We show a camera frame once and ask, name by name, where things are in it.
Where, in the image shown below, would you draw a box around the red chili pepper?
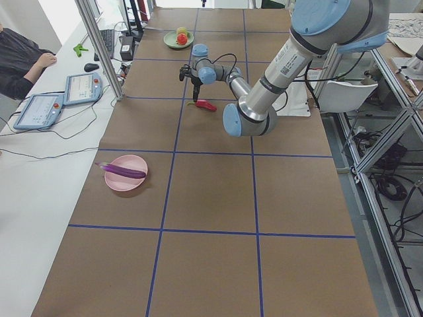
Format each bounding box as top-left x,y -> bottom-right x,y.
186,99 -> 217,112

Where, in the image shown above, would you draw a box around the green clamp tool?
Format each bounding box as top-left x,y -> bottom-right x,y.
73,44 -> 89,57

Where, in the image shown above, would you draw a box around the black computer mouse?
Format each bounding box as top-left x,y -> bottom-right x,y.
83,63 -> 99,73

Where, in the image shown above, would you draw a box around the right teach pendant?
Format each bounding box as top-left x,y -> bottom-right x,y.
63,72 -> 102,106

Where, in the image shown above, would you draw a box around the white side table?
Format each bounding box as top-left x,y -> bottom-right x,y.
0,6 -> 146,317

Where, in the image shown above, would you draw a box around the seated person in black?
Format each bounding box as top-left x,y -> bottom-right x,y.
1,26 -> 57,100

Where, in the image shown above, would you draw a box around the aluminium frame post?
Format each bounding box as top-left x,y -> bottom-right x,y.
75,0 -> 124,101

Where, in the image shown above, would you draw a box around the pink plate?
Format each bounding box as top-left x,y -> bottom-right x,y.
99,155 -> 148,192

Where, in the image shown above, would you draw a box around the light green plate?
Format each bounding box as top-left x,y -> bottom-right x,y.
163,30 -> 194,50

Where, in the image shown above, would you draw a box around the left teach pendant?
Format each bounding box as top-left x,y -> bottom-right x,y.
13,94 -> 64,130

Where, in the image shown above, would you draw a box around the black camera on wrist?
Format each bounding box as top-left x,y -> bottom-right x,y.
178,64 -> 192,81

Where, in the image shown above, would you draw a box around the teach pendant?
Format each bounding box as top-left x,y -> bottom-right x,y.
13,94 -> 64,130
63,72 -> 102,106

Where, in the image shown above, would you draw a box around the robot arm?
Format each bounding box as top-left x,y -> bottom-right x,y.
179,0 -> 389,137

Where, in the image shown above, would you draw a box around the purple eggplant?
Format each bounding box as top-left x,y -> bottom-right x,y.
95,162 -> 147,179

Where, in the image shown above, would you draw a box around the black keyboard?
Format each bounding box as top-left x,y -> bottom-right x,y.
100,29 -> 115,59

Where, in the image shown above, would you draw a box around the black power adapter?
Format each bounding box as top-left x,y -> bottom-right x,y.
120,36 -> 134,61

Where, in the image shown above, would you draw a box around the aluminium frame rack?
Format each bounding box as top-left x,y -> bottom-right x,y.
330,13 -> 423,317

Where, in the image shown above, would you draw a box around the red pomegranate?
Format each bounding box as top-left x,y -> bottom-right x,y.
176,34 -> 188,46

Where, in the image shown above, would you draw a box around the black floor cables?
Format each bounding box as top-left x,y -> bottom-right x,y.
350,128 -> 423,245

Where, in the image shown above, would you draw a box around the white chair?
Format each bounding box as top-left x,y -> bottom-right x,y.
318,81 -> 378,113

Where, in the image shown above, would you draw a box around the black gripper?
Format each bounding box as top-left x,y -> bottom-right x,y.
191,77 -> 202,101

